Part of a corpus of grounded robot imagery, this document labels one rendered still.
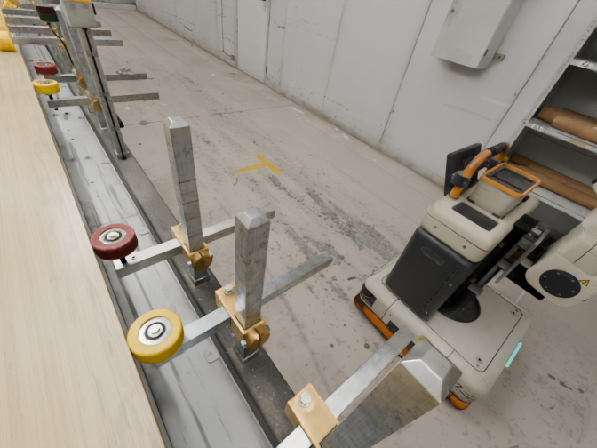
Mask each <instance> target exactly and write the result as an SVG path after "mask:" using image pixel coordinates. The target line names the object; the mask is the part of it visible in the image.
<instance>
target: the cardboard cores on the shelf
mask: <svg viewBox="0 0 597 448"><path fill-rule="evenodd" d="M537 118H538V119H541V120H543V121H546V122H548V123H551V125H550V126H551V127H553V128H555V129H558V130H560V131H563V132H566V133H569V134H572V135H574V136H577V137H579V138H581V139H584V140H588V141H591V142H593V143H595V144H597V119H596V118H593V117H590V116H586V115H583V114H580V113H578V112H575V111H572V110H569V109H566V108H564V109H561V108H557V107H554V106H551V105H549V106H548V107H547V106H545V107H543V108H542V109H541V111H540V112H539V113H538V115H537ZM509 161H511V162H513V163H515V164H518V166H517V167H516V168H518V169H520V170H522V171H524V172H527V173H529V174H531V175H533V176H535V177H537V178H539V179H540V180H541V183H540V184H539V186H540V187H543V188H546V189H548V190H550V191H552V192H554V193H555V194H558V195H560V196H563V197H565V198H567V199H569V200H571V201H573V202H575V203H577V204H580V205H582V206H584V207H586V208H588V209H590V210H593V209H595V208H596V207H597V194H596V193H595V192H594V191H593V189H592V187H590V186H587V185H586V184H584V183H582V182H580V181H577V180H574V179H572V178H570V177H568V176H566V175H564V174H562V173H559V172H557V171H555V170H553V169H550V168H548V167H546V166H544V165H542V164H539V163H537V162H535V161H532V160H530V159H528V158H527V157H525V156H521V155H519V154H517V153H514V154H513V155H512V156H511V157H510V159H509Z"/></svg>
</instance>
